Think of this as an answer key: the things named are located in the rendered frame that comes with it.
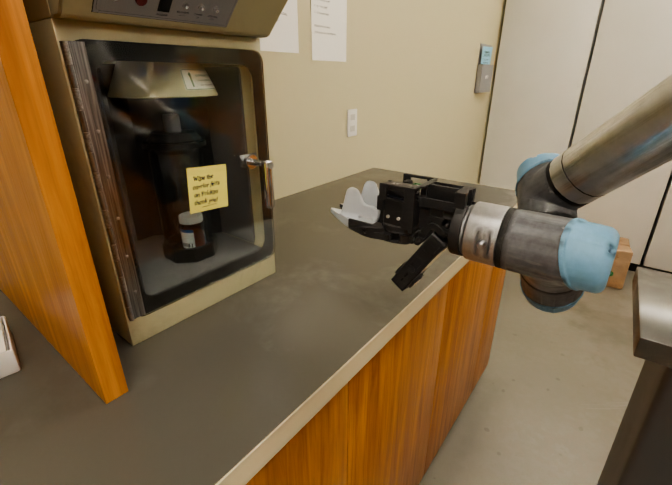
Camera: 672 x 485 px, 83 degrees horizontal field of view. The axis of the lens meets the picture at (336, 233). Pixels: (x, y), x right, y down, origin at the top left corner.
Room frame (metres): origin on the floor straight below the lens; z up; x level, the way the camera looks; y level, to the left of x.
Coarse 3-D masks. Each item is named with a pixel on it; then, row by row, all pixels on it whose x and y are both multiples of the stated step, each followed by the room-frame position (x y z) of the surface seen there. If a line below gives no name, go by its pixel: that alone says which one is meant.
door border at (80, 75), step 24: (72, 48) 0.50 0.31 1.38; (72, 72) 0.50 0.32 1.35; (96, 96) 0.51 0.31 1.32; (96, 120) 0.51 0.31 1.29; (96, 144) 0.50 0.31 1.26; (96, 168) 0.50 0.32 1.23; (120, 216) 0.51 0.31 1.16; (120, 240) 0.51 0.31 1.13; (120, 264) 0.50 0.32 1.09; (144, 312) 0.51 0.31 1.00
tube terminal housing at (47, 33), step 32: (32, 0) 0.53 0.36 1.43; (32, 32) 0.55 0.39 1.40; (64, 32) 0.51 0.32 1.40; (96, 32) 0.54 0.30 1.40; (128, 32) 0.57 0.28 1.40; (160, 32) 0.61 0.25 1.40; (192, 32) 0.65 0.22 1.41; (64, 64) 0.50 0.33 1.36; (64, 96) 0.51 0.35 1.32; (64, 128) 0.53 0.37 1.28; (96, 192) 0.50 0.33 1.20; (96, 224) 0.52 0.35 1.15; (96, 256) 0.54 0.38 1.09; (224, 288) 0.65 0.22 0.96; (128, 320) 0.50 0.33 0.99; (160, 320) 0.54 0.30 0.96
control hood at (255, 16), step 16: (48, 0) 0.50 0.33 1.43; (64, 0) 0.48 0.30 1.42; (80, 0) 0.49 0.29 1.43; (240, 0) 0.64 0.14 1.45; (256, 0) 0.66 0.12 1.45; (272, 0) 0.69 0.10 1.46; (64, 16) 0.49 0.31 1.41; (80, 16) 0.51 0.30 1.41; (96, 16) 0.52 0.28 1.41; (112, 16) 0.53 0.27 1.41; (128, 16) 0.54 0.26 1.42; (240, 16) 0.66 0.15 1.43; (256, 16) 0.69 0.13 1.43; (272, 16) 0.71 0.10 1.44; (208, 32) 0.66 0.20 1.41; (224, 32) 0.67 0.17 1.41; (240, 32) 0.69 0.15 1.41; (256, 32) 0.71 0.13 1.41
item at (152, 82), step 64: (128, 64) 0.55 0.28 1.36; (192, 64) 0.63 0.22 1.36; (256, 64) 0.73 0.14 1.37; (128, 128) 0.54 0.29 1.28; (192, 128) 0.62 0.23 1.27; (256, 128) 0.72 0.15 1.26; (128, 192) 0.53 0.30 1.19; (256, 192) 0.71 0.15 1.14; (192, 256) 0.59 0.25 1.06; (256, 256) 0.70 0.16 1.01
